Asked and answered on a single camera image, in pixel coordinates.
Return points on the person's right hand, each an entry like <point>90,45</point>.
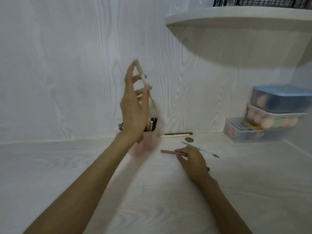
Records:
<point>193,164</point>

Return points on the person's left hand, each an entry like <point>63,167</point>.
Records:
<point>132,112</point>

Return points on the person's left thumb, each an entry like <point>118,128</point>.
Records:
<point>147,104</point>

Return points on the person's right fingers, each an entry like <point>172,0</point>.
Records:
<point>184,151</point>

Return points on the pink cosmetic pencil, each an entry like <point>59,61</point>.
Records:
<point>169,152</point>

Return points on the cream makeup brush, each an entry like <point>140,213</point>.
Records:
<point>144,80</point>

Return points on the person's right forearm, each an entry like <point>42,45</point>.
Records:
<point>221,207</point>

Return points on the person's left forearm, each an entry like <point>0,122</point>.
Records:
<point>80,190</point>

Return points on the brown round cap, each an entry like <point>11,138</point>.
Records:
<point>189,139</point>

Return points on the black cosmetic pencil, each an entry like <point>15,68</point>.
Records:
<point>179,133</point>

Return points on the cream cosmetic pencil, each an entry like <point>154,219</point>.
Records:
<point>174,135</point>

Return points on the brown cosmetic pencil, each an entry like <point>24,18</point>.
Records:
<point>148,124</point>

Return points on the white cosmetic pencil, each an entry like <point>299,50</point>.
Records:
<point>151,126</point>

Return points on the pale green thin wand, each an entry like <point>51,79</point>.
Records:
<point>207,152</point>

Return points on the grey metal tool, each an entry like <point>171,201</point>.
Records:
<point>121,126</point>

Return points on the pink pen holder cup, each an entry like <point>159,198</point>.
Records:
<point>149,141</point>

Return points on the clear flat storage box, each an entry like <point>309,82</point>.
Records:
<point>253,135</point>

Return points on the group of beige makeup sponges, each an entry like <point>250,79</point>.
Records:
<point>265,121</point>

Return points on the clear sponge storage box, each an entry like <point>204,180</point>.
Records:
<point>273,119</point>

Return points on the blue lidded storage box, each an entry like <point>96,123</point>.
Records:
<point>282,98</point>

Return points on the white wall shelf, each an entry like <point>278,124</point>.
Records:
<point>243,34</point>

